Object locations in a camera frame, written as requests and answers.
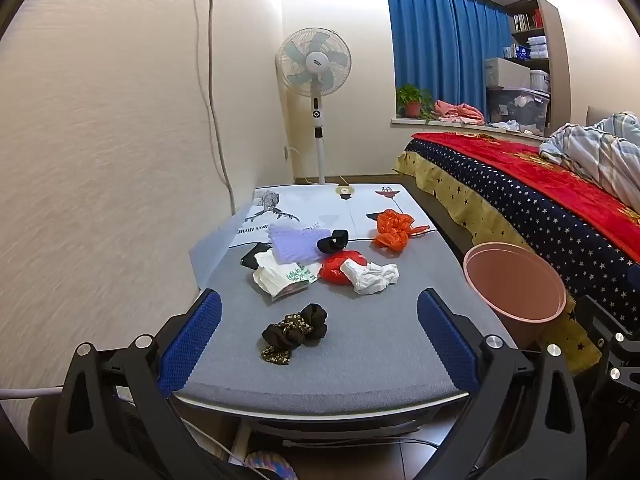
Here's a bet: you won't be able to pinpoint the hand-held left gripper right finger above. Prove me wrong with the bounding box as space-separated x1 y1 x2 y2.
416 287 588 480

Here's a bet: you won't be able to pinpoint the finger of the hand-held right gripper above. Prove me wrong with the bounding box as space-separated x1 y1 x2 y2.
575 295 628 346
625 262 640 311

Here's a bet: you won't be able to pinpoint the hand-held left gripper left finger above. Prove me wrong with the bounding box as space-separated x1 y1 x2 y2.
52 288 226 480

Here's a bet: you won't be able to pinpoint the pink plastic trash bin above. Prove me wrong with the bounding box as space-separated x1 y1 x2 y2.
462 242 568 348

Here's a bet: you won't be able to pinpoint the black gold scrunchie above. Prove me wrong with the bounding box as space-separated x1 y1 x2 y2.
261 303 328 366

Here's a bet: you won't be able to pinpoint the white napkin with green print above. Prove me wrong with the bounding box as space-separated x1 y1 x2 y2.
251 250 321 303

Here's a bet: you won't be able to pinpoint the orange plastic bag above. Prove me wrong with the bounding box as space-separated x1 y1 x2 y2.
371 208 431 250

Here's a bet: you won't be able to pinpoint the red plastic bag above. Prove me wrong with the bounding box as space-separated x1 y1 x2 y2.
318 249 366 286

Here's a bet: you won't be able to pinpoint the bed with starry cover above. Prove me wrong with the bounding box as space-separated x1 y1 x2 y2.
397 139 640 376

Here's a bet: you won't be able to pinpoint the blue striped duvet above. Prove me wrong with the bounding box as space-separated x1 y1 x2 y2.
539 111 640 196

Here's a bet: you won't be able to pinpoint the colourful woven slipper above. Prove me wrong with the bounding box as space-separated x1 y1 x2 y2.
245 450 296 480

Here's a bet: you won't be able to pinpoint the red floral blanket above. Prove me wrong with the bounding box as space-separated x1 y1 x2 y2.
411 131 640 261

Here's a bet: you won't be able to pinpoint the grey bed headboard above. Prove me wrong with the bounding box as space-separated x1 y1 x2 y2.
587 106 621 126

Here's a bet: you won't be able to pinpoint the clear plastic storage box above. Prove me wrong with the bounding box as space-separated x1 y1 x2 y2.
486 87 551 136

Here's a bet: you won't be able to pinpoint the white window sill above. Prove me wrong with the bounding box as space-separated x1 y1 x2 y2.
390 116 548 141

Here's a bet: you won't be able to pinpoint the pink folded clothes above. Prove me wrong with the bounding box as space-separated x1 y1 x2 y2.
432 100 486 125

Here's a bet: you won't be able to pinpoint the potted green plant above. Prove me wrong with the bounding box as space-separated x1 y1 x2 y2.
396 84 436 121

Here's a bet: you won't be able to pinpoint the beige cardboard box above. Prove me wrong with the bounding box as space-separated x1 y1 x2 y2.
484 57 531 92

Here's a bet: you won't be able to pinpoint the beige bookshelf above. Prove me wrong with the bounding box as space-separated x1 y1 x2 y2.
505 0 566 131

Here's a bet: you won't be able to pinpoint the row of books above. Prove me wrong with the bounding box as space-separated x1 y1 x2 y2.
512 10 546 31

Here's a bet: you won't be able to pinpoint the blue curtain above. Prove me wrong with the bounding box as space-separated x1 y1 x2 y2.
384 0 513 121

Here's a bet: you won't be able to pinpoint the white standing fan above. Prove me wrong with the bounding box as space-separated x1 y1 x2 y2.
275 29 352 187

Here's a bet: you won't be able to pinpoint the white floor cable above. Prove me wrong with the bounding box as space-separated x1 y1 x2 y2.
180 417 246 463

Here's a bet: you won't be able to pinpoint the grey wall cable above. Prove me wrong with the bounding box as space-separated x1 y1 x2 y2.
194 0 237 216

